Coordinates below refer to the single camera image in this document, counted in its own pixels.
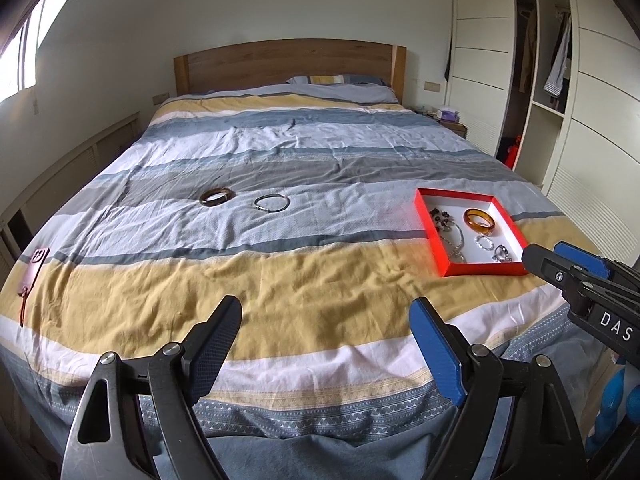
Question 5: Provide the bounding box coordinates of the brown bead charm bracelet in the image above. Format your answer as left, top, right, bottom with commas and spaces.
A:
430, 206, 459, 233

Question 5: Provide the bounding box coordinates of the red object in wardrobe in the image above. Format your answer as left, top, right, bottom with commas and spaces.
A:
504, 136, 522, 169

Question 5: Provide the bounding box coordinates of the long beaded necklace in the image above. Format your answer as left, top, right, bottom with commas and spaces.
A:
437, 221, 469, 264

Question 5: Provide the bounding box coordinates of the red jewelry box tray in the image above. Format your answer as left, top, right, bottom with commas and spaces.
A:
414, 188, 527, 278

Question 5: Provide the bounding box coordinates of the hanging striped shirt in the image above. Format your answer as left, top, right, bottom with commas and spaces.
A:
544, 13, 572, 98

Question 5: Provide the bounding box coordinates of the grey-blue pillow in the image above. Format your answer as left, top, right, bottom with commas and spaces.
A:
286, 75, 399, 104

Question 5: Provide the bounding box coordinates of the dark brown bangle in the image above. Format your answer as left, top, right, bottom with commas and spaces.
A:
198, 186, 235, 207

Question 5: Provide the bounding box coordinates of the wooden headboard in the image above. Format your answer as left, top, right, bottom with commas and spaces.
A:
174, 38, 407, 101

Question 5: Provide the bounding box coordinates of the white wardrobe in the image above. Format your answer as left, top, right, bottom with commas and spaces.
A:
446, 0, 639, 263

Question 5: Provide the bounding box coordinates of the thin silver bangle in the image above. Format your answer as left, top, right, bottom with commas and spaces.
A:
253, 193, 291, 214

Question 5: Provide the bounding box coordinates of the low white side cabinet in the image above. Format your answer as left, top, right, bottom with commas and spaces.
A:
1, 112, 141, 268

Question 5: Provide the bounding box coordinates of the blue gloved right hand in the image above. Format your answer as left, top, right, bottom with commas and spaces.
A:
586, 364, 639, 457

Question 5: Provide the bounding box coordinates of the wooden nightstand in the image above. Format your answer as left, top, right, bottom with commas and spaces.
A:
439, 119, 468, 139

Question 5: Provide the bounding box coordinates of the purple tissue box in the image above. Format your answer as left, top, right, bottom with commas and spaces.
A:
438, 106, 460, 122

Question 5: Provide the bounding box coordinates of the beige wall switch plate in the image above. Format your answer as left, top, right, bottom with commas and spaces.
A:
423, 80, 440, 93

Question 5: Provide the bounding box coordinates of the window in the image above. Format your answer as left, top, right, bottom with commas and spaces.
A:
1, 0, 67, 101

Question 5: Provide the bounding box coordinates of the amber orange bangle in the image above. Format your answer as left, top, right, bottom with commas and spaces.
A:
463, 208, 496, 235

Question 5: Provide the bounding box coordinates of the striped duvet cover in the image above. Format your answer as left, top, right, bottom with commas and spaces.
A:
1, 84, 612, 479

